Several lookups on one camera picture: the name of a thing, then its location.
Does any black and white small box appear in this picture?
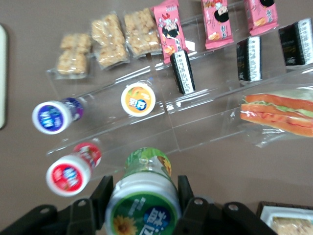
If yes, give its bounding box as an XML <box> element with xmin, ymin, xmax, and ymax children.
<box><xmin>235</xmin><ymin>36</ymin><xmax>264</xmax><ymax>82</ymax></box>
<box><xmin>278</xmin><ymin>18</ymin><xmax>313</xmax><ymax>67</ymax></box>
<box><xmin>169</xmin><ymin>49</ymin><xmax>197</xmax><ymax>95</ymax></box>

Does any red gum bottle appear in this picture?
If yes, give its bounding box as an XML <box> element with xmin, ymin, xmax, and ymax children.
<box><xmin>45</xmin><ymin>141</ymin><xmax>103</xmax><ymax>198</ymax></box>

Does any blue gum bottle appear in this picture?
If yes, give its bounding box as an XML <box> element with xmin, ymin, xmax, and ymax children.
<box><xmin>31</xmin><ymin>97</ymin><xmax>85</xmax><ymax>135</ymax></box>

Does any pink cartoon snack packet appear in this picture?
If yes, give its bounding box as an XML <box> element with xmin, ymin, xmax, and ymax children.
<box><xmin>201</xmin><ymin>0</ymin><xmax>235</xmax><ymax>50</ymax></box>
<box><xmin>244</xmin><ymin>0</ymin><xmax>280</xmax><ymax>36</ymax></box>
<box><xmin>151</xmin><ymin>0</ymin><xmax>191</xmax><ymax>65</ymax></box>

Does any green gum bottle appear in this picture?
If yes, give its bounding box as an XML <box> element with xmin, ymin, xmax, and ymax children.
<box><xmin>104</xmin><ymin>146</ymin><xmax>183</xmax><ymax>235</ymax></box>

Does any orange gum bottle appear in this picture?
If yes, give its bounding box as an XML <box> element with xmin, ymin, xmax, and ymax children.
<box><xmin>120</xmin><ymin>82</ymin><xmax>157</xmax><ymax>118</ymax></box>

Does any white rectangular snack tray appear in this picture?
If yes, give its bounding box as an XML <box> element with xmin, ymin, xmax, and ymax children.
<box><xmin>258</xmin><ymin>201</ymin><xmax>313</xmax><ymax>235</ymax></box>

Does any clear acrylic stepped stand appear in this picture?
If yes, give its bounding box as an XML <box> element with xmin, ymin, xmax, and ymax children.
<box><xmin>45</xmin><ymin>57</ymin><xmax>183</xmax><ymax>172</ymax></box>
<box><xmin>153</xmin><ymin>9</ymin><xmax>313</xmax><ymax>154</ymax></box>

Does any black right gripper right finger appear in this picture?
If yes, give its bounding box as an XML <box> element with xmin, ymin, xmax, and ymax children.
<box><xmin>176</xmin><ymin>175</ymin><xmax>222</xmax><ymax>235</ymax></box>

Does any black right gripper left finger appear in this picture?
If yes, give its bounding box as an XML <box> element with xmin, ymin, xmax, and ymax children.
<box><xmin>69</xmin><ymin>175</ymin><xmax>114</xmax><ymax>235</ymax></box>

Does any cream plastic serving tray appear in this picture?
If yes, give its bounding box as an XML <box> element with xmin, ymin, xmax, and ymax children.
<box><xmin>0</xmin><ymin>23</ymin><xmax>8</xmax><ymax>130</ymax></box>

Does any plastic wrapped triangle sandwich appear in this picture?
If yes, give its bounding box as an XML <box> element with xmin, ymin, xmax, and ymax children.
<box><xmin>239</xmin><ymin>89</ymin><xmax>313</xmax><ymax>148</ymax></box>

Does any peanut brittle pack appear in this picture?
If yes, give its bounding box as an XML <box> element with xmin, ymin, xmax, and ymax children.
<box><xmin>123</xmin><ymin>7</ymin><xmax>164</xmax><ymax>59</ymax></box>
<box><xmin>271</xmin><ymin>216</ymin><xmax>313</xmax><ymax>235</ymax></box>
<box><xmin>90</xmin><ymin>12</ymin><xmax>131</xmax><ymax>71</ymax></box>
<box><xmin>54</xmin><ymin>32</ymin><xmax>93</xmax><ymax>79</ymax></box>

